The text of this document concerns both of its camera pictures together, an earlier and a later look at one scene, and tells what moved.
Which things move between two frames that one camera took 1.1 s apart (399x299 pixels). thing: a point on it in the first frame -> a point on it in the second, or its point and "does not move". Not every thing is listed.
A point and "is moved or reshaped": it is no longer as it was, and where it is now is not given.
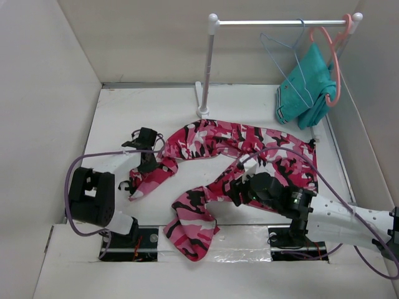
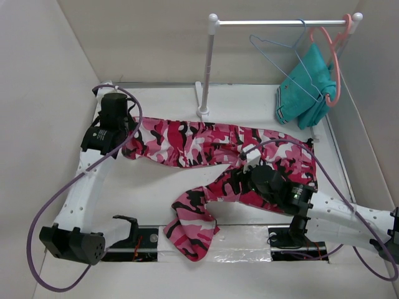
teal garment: x=307 y=94 does not move
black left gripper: x=149 y=167 -> x=132 y=124
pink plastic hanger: x=333 y=43 does not move
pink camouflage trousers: x=289 y=158 is moved or reshaped
